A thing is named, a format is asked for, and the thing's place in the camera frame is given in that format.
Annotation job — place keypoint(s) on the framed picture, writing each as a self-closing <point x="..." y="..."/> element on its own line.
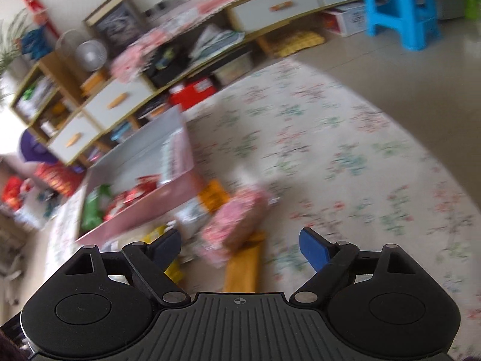
<point x="116" y="22"/>

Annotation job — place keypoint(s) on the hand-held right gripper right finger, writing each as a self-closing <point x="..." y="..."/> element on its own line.
<point x="312" y="249"/>

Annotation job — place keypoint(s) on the green snack packet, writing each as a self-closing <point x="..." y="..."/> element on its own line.
<point x="92" y="210"/>

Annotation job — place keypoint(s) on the white cardboard box red print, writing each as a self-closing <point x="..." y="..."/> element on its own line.
<point x="345" y="20"/>

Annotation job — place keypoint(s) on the pink patterned brown snack packet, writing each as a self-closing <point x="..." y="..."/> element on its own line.
<point x="229" y="225"/>

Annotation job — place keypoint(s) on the blue plastic stool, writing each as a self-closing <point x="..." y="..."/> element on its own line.
<point x="413" y="15"/>

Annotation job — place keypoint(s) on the white desk fan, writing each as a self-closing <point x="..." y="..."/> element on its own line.
<point x="90" y="54"/>

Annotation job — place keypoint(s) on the green plastic object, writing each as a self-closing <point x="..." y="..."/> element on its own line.
<point x="473" y="5"/>

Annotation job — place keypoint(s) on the purple round object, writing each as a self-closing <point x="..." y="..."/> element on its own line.
<point x="34" y="148"/>

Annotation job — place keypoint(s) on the floral bed sheet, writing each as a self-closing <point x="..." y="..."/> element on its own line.
<point x="338" y="139"/>

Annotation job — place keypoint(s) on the red hanging decoration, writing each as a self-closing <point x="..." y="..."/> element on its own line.
<point x="34" y="3"/>

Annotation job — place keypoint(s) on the mustard yellow snack box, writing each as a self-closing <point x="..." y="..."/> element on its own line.
<point x="244" y="267"/>

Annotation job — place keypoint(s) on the potted green plant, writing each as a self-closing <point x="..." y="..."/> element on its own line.
<point x="11" y="45"/>

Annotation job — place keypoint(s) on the bright yellow snack packet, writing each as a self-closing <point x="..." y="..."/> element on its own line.
<point x="174" y="273"/>

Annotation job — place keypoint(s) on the folded white blue cloths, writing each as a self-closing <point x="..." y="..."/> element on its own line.
<point x="214" y="43"/>

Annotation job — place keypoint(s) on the wooden cabinet with white drawers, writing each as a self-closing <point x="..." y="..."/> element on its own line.
<point x="263" y="7"/>

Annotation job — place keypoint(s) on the orange wooden box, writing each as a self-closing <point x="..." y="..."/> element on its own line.
<point x="92" y="82"/>

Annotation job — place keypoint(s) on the red flat box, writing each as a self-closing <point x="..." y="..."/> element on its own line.
<point x="191" y="94"/>

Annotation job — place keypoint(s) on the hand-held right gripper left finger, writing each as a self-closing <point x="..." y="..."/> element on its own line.
<point x="169" y="247"/>

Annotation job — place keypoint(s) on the yellow cushion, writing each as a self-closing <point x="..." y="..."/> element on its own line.
<point x="297" y="41"/>

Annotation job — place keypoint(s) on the silver snack packet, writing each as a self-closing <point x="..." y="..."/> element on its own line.
<point x="191" y="216"/>

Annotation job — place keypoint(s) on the clear plastic storage bin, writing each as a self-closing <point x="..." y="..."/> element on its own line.
<point x="233" y="68"/>

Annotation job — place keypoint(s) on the orange snack packet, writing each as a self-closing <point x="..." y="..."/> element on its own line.
<point x="214" y="195"/>

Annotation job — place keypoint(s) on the black bag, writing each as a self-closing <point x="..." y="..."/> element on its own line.
<point x="165" y="64"/>

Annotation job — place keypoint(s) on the pink storage box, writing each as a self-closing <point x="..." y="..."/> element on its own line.
<point x="158" y="207"/>

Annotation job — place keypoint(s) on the wall sockets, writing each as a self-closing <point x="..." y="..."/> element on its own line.
<point x="169" y="3"/>

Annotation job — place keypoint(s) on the pink patterned cloth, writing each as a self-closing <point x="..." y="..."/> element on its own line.
<point x="139" y="50"/>

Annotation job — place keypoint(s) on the red snack packet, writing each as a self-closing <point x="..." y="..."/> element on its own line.
<point x="131" y="195"/>

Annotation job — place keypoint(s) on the blue plush toy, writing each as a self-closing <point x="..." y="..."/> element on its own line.
<point x="35" y="43"/>

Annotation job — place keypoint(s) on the red gift bag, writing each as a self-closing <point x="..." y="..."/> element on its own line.
<point x="58" y="178"/>
<point x="15" y="193"/>

